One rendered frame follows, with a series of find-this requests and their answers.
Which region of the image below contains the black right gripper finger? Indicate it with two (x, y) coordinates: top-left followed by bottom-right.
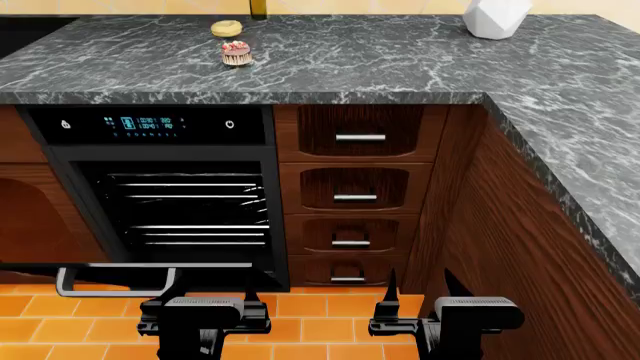
(382, 267), (403, 305)
(442, 267), (477, 306)

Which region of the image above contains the open oven door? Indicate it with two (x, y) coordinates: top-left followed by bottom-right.
(0, 261), (254, 287)

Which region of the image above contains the brown wooden cabinet door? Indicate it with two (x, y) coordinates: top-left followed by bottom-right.
(0, 162), (109, 264)

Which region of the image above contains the brown wooden drawer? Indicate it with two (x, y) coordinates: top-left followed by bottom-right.
(288, 255), (409, 288)
(277, 162), (434, 216)
(272, 104), (450, 164)
(283, 213), (422, 257)

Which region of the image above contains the brown wooden corner cabinet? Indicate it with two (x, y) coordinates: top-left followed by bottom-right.
(399, 104), (640, 360)

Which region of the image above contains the black built-in oven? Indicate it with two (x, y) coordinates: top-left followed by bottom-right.
(14, 104), (292, 294)

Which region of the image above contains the small chocolate cake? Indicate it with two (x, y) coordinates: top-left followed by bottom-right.
(220, 39), (255, 68)

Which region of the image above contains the yellow glazed donut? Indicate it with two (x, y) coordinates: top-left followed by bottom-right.
(209, 19), (244, 39)

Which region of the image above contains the white faceted vase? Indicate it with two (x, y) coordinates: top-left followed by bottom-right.
(462, 0), (533, 41)

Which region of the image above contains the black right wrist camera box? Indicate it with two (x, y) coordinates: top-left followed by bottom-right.
(432, 295), (526, 333)

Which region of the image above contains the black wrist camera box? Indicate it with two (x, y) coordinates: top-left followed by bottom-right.
(163, 296), (242, 333)
(432, 295), (526, 333)

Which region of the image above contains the silver dishwasher door handle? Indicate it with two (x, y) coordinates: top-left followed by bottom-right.
(54, 266), (178, 299)

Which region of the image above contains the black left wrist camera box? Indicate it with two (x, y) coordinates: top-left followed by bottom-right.
(163, 296), (242, 333)

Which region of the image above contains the wire dishwasher rack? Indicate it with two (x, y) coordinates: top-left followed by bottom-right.
(102, 172), (267, 213)
(127, 223), (272, 249)

